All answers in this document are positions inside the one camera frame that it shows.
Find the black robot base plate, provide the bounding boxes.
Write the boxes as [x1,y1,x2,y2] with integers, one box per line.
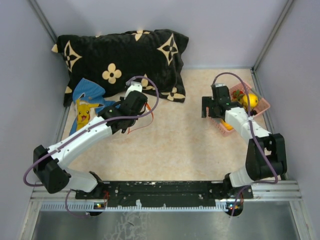
[75,181,241,208]

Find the clear orange zip top bag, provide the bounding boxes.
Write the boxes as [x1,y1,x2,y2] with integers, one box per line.
[126,103,154,135]

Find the red strawberries with leaves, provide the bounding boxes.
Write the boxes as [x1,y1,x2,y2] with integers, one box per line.
[232,89,245,101]

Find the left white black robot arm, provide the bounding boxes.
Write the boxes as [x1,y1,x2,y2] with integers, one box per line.
[33,90,148,199]

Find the yellow lemon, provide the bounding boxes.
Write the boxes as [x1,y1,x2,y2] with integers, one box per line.
[240,93,259,108]

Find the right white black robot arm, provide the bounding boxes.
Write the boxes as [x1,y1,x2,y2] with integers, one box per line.
[201,83,287,198]

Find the dark blue grapes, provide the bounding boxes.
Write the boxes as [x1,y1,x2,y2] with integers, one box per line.
[250,109,258,116]

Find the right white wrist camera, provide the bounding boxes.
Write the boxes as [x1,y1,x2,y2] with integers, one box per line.
[214,83,226,88]

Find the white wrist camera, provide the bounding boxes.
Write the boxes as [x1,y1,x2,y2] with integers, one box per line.
[124,81,143,98]
[214,83,226,88]

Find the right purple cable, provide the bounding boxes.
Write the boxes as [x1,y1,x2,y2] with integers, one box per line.
[211,72,279,217]

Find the aluminium frame rail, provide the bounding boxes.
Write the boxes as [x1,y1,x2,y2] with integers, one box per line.
[30,180,302,215]

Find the blue Pikachu cloth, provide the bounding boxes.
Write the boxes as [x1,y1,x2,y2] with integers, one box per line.
[69,78,115,135]

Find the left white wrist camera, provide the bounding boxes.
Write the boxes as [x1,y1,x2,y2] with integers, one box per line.
[124,81,143,98]

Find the pink plastic basket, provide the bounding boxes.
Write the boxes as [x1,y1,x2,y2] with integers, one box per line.
[211,82,270,137]

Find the black floral plush pillow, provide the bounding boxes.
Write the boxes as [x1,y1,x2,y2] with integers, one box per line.
[51,29,189,107]

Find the yellow orange peach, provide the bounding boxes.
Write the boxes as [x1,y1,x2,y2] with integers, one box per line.
[220,119,234,131]

